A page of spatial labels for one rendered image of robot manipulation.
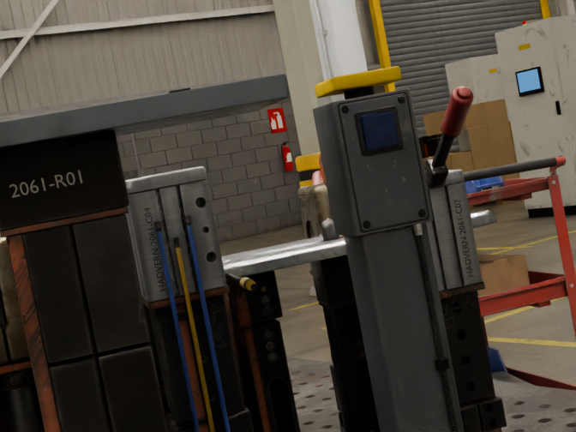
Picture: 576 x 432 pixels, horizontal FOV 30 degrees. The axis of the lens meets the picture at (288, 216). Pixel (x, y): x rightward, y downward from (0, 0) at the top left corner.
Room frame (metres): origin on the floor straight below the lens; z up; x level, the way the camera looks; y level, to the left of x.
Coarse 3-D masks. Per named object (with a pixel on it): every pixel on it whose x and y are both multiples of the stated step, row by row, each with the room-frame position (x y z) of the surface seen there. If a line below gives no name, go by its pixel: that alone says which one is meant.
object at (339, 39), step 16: (320, 0) 5.10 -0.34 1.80; (336, 0) 5.07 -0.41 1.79; (352, 0) 5.12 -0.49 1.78; (320, 16) 5.12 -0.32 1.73; (336, 16) 5.06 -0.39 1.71; (352, 16) 5.11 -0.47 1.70; (320, 32) 5.10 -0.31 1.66; (336, 32) 5.05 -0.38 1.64; (352, 32) 5.10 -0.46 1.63; (320, 48) 5.16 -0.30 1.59; (336, 48) 5.05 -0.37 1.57; (352, 48) 5.09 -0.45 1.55; (336, 64) 5.07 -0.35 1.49; (352, 64) 5.08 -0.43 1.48; (336, 96) 5.04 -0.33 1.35
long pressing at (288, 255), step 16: (480, 224) 1.19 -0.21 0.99; (304, 240) 1.31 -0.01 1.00; (320, 240) 1.26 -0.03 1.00; (336, 240) 1.22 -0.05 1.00; (224, 256) 1.29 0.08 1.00; (240, 256) 1.24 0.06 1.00; (256, 256) 1.20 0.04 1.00; (272, 256) 1.14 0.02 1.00; (288, 256) 1.14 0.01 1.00; (304, 256) 1.14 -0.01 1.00; (320, 256) 1.15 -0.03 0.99; (336, 256) 1.15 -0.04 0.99; (240, 272) 1.13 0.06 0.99; (256, 272) 1.13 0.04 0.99
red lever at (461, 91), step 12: (456, 96) 0.95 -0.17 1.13; (468, 96) 0.95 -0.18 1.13; (456, 108) 0.95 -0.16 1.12; (468, 108) 0.96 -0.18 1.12; (444, 120) 0.98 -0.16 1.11; (456, 120) 0.97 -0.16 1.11; (444, 132) 0.99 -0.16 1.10; (456, 132) 0.98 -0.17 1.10; (444, 144) 1.01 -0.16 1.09; (444, 156) 1.03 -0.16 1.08; (432, 168) 1.04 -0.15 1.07; (444, 168) 1.04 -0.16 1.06; (432, 180) 1.04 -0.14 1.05; (444, 180) 1.05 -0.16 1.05
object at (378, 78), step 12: (360, 72) 0.88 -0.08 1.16; (372, 72) 0.88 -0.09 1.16; (384, 72) 0.89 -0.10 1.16; (396, 72) 0.89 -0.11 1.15; (324, 84) 0.90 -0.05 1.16; (336, 84) 0.88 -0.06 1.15; (348, 84) 0.88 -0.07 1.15; (360, 84) 0.88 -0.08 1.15; (372, 84) 0.89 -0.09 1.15; (384, 84) 0.91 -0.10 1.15; (324, 96) 0.92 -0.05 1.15; (348, 96) 0.90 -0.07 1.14; (360, 96) 0.90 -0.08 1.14
